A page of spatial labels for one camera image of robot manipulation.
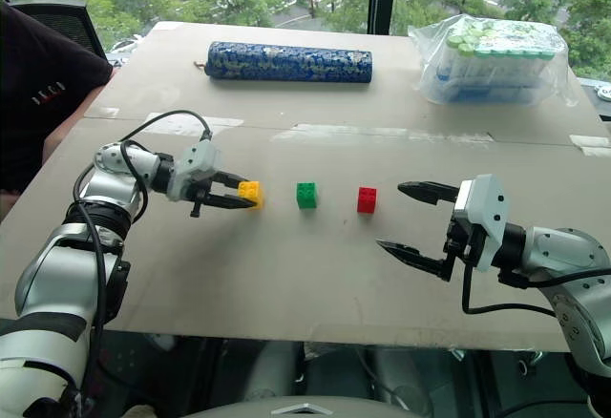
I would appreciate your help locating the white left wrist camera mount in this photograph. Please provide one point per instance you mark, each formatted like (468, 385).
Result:
(198, 160)

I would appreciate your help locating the plastic bag of bottles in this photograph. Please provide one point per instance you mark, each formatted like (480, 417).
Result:
(491, 60)

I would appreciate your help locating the blue patterned foam roll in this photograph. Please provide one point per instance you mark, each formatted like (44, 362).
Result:
(291, 62)

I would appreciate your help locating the clear tape strip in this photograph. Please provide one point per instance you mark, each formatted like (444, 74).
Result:
(382, 132)
(592, 145)

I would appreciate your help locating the person in dark shirt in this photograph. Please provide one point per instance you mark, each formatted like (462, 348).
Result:
(33, 93)

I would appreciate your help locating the round white device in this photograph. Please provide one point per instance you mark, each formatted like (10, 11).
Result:
(604, 91)

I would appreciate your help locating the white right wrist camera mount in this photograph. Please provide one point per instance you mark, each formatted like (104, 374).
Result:
(487, 217)

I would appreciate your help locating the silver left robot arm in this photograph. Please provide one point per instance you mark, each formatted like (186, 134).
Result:
(48, 270)

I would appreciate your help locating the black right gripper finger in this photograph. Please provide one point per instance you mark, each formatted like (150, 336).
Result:
(432, 192)
(417, 258)

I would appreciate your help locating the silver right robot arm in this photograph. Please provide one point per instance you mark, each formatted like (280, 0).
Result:
(563, 251)

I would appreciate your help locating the bare person forearm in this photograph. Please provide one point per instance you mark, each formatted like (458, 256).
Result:
(71, 119)

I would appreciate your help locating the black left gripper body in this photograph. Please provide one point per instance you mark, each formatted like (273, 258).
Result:
(203, 194)

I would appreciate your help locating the green toy brick cube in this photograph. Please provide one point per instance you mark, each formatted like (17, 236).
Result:
(306, 196)

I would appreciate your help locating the black mesh office chair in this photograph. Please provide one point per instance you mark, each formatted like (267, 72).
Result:
(67, 22)

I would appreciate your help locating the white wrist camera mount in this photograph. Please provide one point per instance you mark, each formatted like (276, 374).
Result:
(487, 217)
(198, 160)

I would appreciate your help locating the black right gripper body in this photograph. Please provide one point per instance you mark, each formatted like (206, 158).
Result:
(459, 241)

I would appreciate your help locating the red toy brick cube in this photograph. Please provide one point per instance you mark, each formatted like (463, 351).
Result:
(366, 200)

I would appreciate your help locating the yellow toy brick cube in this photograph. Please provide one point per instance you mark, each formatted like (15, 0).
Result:
(253, 194)

